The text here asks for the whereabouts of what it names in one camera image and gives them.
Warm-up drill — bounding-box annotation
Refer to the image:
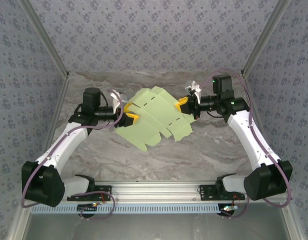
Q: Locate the pale blue slotted cable duct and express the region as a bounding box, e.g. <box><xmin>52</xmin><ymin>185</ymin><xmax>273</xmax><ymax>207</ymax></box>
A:
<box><xmin>30</xmin><ymin>202</ymin><xmax>234</xmax><ymax>215</ymax></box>

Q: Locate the small black circuit board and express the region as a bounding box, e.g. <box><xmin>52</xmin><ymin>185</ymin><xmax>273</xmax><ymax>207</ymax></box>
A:
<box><xmin>77</xmin><ymin>202</ymin><xmax>99</xmax><ymax>214</ymax></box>
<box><xmin>219</xmin><ymin>204</ymin><xmax>239</xmax><ymax>216</ymax></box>

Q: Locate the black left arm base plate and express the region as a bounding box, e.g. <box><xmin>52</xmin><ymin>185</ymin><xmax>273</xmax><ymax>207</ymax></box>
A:
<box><xmin>66</xmin><ymin>184</ymin><xmax>112</xmax><ymax>202</ymax></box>

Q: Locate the thin black right gripper cable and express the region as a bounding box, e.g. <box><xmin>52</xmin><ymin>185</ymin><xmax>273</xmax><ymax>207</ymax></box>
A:
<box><xmin>206</xmin><ymin>109</ymin><xmax>226</xmax><ymax>119</ymax></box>

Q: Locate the aluminium frame post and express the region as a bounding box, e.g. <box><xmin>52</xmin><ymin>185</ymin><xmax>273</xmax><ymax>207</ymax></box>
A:
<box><xmin>18</xmin><ymin>0</ymin><xmax>70</xmax><ymax>80</ymax></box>
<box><xmin>240</xmin><ymin>0</ymin><xmax>293</xmax><ymax>77</ymax></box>

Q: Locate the aluminium mounting rail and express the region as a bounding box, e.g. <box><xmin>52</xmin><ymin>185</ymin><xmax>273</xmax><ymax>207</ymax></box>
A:
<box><xmin>66</xmin><ymin>180</ymin><xmax>288</xmax><ymax>203</ymax></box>

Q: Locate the aluminium frame bar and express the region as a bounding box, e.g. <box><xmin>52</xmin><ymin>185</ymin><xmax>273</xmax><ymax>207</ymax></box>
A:
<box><xmin>7</xmin><ymin>207</ymin><xmax>32</xmax><ymax>240</ymax></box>
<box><xmin>281</xmin><ymin>199</ymin><xmax>303</xmax><ymax>240</ymax></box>

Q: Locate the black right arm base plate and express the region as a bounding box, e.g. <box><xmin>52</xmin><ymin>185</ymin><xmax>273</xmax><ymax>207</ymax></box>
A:
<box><xmin>199</xmin><ymin>184</ymin><xmax>246</xmax><ymax>201</ymax></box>

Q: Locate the grey metal panel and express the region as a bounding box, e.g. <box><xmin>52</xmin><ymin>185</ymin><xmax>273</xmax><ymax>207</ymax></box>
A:
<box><xmin>23</xmin><ymin>212</ymin><xmax>292</xmax><ymax>240</ymax></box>

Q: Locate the light green paper box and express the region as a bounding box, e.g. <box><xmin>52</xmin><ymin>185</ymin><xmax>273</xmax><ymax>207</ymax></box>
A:
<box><xmin>113</xmin><ymin>85</ymin><xmax>197</xmax><ymax>153</ymax></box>

